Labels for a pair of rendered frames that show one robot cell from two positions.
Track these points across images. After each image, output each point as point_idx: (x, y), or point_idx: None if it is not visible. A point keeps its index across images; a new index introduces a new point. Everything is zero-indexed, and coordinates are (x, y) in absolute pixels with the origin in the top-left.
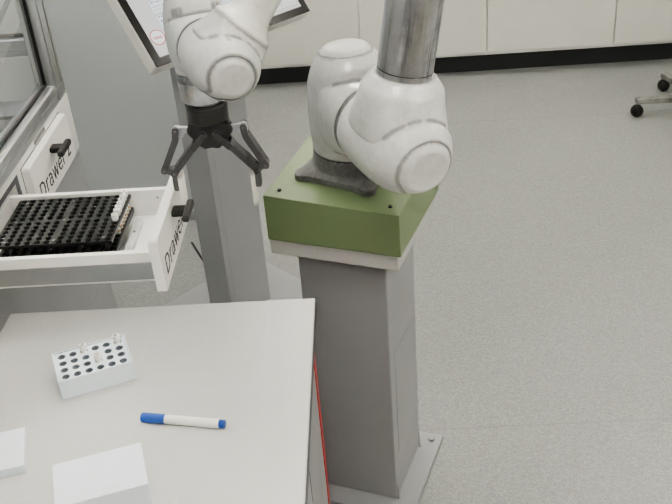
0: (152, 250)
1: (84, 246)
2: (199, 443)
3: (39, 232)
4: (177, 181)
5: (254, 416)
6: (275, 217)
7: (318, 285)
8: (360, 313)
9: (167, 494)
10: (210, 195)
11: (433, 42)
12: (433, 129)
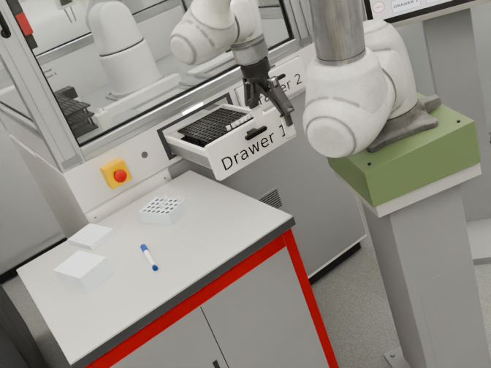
0: (206, 152)
1: None
2: (139, 272)
3: (199, 128)
4: None
5: (172, 271)
6: None
7: (367, 210)
8: (387, 242)
9: (99, 290)
10: None
11: (338, 31)
12: (331, 106)
